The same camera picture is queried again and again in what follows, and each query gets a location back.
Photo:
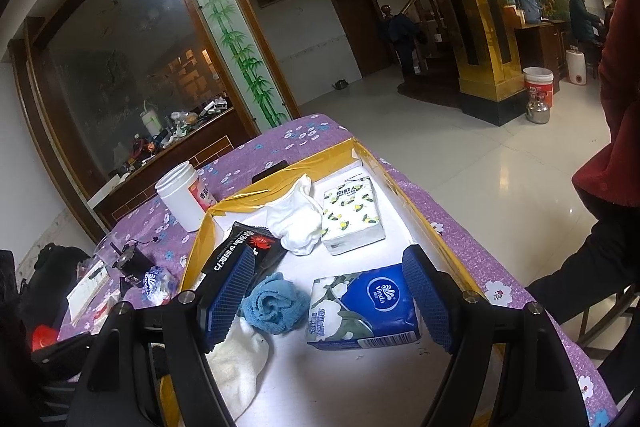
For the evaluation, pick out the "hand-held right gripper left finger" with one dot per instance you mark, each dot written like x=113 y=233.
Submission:
x=227 y=302

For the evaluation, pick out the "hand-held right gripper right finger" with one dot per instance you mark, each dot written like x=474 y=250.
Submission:
x=427 y=297

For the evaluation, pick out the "blue knitted towel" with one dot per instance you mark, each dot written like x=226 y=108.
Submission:
x=272 y=304

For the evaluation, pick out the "blue tissue pack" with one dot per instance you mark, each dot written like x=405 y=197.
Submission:
x=370 y=307

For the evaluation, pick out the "black packet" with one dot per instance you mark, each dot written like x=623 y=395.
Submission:
x=255 y=242

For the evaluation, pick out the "yellow-edged white tray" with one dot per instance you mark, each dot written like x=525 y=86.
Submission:
x=395 y=227

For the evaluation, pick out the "lemon print tissue pack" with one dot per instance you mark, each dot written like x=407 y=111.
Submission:
x=350 y=217

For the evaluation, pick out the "cream white cloth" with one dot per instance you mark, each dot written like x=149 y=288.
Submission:
x=235 y=367

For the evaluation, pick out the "blue white snack wrapper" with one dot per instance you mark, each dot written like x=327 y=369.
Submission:
x=156 y=284

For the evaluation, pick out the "black cylindrical motor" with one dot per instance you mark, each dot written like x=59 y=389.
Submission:
x=132 y=262

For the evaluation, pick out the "white plastic jar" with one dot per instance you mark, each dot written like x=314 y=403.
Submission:
x=180 y=202

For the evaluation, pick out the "black pen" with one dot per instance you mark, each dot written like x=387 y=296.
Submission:
x=96 y=273

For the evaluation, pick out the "black phone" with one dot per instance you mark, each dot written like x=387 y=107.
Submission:
x=270 y=172

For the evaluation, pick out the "white notebook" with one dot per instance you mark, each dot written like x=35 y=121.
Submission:
x=87 y=294

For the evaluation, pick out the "person's dark trousers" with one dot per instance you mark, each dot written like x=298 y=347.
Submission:
x=590 y=267

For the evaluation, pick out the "black bag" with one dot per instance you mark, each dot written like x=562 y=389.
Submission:
x=50 y=267

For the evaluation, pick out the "pile of assorted clutter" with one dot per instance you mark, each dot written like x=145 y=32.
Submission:
x=175 y=127

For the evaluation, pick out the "red gift box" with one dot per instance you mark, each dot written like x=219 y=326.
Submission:
x=45 y=338

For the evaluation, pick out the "white plastic jug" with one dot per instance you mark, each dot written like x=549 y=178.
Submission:
x=151 y=122

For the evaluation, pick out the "metal kettle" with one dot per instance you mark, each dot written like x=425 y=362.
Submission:
x=537 y=113

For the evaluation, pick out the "wooden staircase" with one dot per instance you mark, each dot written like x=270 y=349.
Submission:
x=435 y=79

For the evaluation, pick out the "pair of shoes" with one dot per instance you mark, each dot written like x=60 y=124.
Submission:
x=340 y=84

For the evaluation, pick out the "golden pillar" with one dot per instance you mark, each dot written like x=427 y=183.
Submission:
x=480 y=72

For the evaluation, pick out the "red white bucket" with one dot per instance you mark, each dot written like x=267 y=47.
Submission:
x=539 y=82

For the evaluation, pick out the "bamboo painted panel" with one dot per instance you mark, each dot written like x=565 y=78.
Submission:
x=235 y=42

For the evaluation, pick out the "person's red top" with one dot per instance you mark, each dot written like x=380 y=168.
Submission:
x=620 y=107

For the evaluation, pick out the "white humidifier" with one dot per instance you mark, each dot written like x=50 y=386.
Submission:
x=576 y=67

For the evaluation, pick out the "wooden side cabinet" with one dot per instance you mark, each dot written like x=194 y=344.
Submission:
x=540 y=47

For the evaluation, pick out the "large glass panel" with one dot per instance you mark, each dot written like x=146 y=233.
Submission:
x=125 y=47

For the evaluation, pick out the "wooden door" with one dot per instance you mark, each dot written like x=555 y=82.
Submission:
x=357 y=27

